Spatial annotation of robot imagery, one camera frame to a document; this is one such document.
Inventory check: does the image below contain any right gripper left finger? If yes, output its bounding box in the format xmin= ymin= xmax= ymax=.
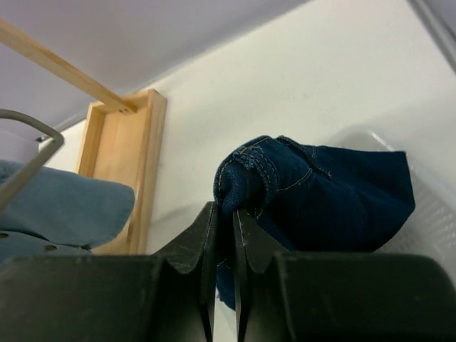
xmin=151 ymin=202 xmax=218 ymax=341

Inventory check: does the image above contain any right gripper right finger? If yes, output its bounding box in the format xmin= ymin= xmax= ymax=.
xmin=233 ymin=209 xmax=285 ymax=341

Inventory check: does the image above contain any grey metal hanger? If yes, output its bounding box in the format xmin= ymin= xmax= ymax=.
xmin=1 ymin=109 xmax=64 ymax=211

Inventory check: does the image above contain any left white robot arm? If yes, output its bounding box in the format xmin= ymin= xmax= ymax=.
xmin=0 ymin=230 xmax=91 ymax=262

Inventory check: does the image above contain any wooden clothes rack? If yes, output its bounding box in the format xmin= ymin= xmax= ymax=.
xmin=1 ymin=20 xmax=167 ymax=254

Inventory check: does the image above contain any white plastic basket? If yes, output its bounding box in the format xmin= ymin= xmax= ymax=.
xmin=331 ymin=128 xmax=456 ymax=254

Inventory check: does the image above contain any aluminium rail frame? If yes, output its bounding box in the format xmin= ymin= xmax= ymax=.
xmin=409 ymin=0 xmax=455 ymax=73

